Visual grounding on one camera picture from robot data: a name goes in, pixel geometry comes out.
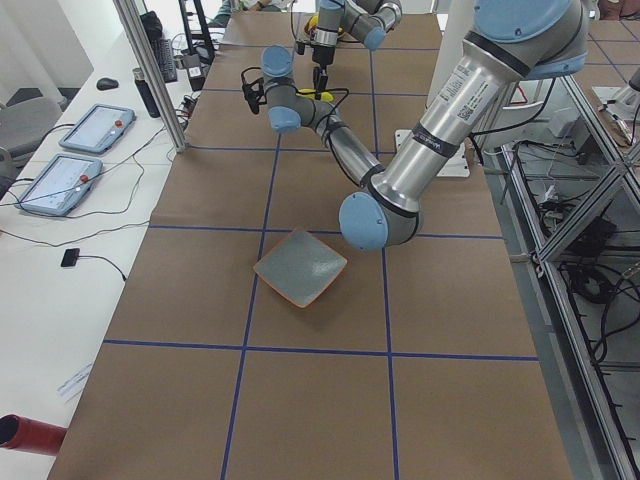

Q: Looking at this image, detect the black computer mouse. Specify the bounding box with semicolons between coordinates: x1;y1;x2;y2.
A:
96;77;119;91

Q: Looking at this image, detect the black water bottle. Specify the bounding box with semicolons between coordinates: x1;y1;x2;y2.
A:
132;67;160;118

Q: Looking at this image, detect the red cylinder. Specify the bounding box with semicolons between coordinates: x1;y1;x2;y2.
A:
1;414;67;456

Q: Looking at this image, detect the blue teach pendant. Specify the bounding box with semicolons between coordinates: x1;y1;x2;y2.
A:
16;153;103;217
58;104;136;154

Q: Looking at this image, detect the aluminium frame post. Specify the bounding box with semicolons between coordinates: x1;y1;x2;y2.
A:
113;0;187;153

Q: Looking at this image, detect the grey square plate orange rim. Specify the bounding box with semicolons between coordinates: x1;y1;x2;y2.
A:
253;229;347;308

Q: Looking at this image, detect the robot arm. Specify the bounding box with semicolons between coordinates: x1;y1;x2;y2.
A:
261;1;589;251
311;0;403;99

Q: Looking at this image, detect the black keyboard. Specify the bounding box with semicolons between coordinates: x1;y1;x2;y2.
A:
150;38;178;83

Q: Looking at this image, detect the yellow banana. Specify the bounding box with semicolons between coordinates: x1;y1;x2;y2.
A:
297;89;334;102

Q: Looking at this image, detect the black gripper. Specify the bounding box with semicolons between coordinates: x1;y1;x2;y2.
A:
312;44;334;91

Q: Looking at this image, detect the small black box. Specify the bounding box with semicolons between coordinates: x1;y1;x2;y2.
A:
60;248;80;268

